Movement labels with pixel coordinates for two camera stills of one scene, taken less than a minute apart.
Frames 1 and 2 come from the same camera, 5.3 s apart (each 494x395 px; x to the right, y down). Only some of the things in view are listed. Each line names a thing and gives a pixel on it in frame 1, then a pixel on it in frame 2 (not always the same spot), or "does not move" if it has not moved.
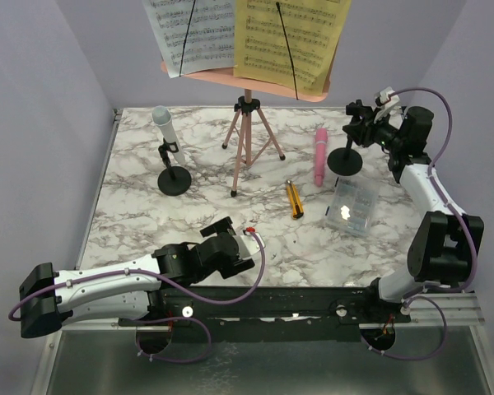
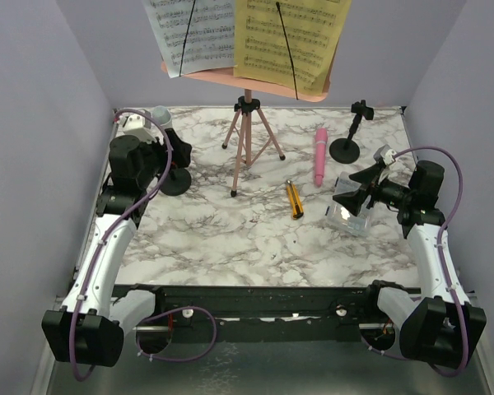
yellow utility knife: (295, 199) does not move
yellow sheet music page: (313, 30) does not move
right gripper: (363, 127) -> (370, 193)
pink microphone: (321, 138) does not move
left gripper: (235, 265) -> (181, 150)
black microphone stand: (174, 180) does not move
